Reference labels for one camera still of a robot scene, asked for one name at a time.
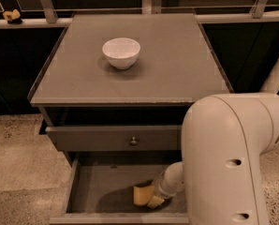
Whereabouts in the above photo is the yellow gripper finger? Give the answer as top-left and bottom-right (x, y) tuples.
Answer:
(147, 195), (165, 209)

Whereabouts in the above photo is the yellow sponge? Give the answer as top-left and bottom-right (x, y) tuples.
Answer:
(133, 185), (154, 206)

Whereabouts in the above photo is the small yellow object on ledge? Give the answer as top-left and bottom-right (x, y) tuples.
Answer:
(3, 9), (22, 24)

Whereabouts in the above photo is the grey drawer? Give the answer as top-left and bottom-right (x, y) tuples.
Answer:
(50, 151), (189, 225)
(46, 125), (181, 152)

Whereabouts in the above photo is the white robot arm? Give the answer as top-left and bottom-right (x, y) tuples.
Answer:
(154, 93), (279, 225)

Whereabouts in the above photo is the grey drawer cabinet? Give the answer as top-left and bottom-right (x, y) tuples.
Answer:
(26, 13), (234, 225)

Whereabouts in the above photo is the white ceramic bowl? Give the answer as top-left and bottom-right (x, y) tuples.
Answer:
(102, 37), (140, 69)

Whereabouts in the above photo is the brass top drawer knob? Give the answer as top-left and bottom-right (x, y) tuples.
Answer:
(129, 137), (138, 146)

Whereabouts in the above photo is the metal window railing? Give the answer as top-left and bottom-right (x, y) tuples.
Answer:
(0, 0), (279, 23)

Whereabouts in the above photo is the grey top drawer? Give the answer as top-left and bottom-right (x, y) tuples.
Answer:
(46, 125), (181, 152)

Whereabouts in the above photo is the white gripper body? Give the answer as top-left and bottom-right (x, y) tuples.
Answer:
(152, 172), (177, 200)

